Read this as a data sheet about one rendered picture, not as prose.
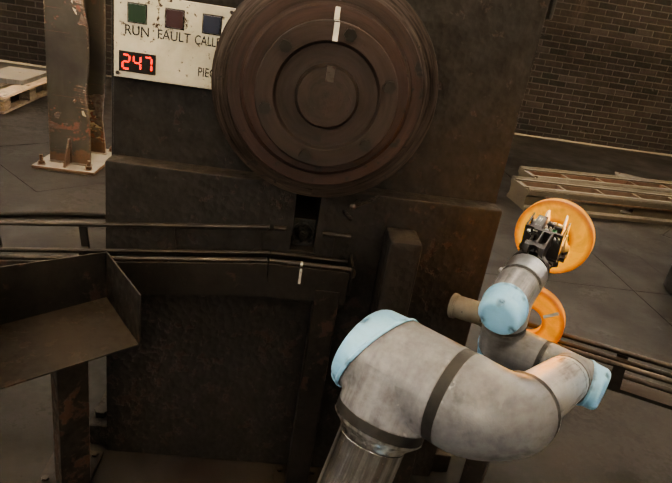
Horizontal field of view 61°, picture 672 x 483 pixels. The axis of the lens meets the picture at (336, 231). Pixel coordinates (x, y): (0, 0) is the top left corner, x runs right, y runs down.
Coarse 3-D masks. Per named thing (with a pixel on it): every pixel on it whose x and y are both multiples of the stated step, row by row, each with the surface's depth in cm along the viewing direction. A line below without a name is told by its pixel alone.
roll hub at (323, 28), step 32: (288, 32) 105; (320, 32) 106; (288, 64) 108; (320, 64) 108; (352, 64) 109; (384, 64) 108; (256, 96) 110; (288, 96) 111; (320, 96) 109; (352, 96) 109; (384, 96) 111; (288, 128) 113; (320, 128) 113; (352, 128) 114; (384, 128) 113; (320, 160) 115; (352, 160) 115
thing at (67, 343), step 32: (96, 256) 121; (0, 288) 112; (32, 288) 116; (64, 288) 120; (96, 288) 124; (128, 288) 113; (0, 320) 114; (32, 320) 117; (64, 320) 118; (96, 320) 118; (128, 320) 116; (0, 352) 107; (32, 352) 108; (64, 352) 109; (96, 352) 109; (0, 384) 100; (64, 384) 114; (64, 416) 117; (64, 448) 120; (64, 480) 123
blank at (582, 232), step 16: (528, 208) 119; (544, 208) 117; (560, 208) 116; (576, 208) 114; (576, 224) 115; (592, 224) 115; (576, 240) 115; (592, 240) 114; (576, 256) 116; (560, 272) 119
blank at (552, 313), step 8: (544, 288) 124; (544, 296) 121; (552, 296) 122; (536, 304) 123; (544, 304) 122; (552, 304) 121; (560, 304) 122; (544, 312) 122; (552, 312) 122; (560, 312) 121; (544, 320) 123; (552, 320) 122; (560, 320) 121; (536, 328) 127; (544, 328) 123; (552, 328) 122; (560, 328) 122; (544, 336) 124; (552, 336) 123; (560, 336) 122
